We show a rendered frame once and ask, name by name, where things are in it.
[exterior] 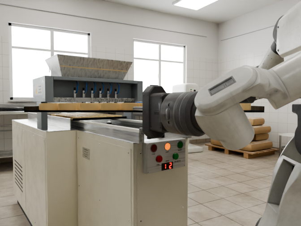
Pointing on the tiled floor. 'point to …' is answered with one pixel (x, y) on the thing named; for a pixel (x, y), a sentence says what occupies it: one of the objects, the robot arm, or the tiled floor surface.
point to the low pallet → (244, 151)
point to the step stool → (281, 139)
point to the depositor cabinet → (45, 173)
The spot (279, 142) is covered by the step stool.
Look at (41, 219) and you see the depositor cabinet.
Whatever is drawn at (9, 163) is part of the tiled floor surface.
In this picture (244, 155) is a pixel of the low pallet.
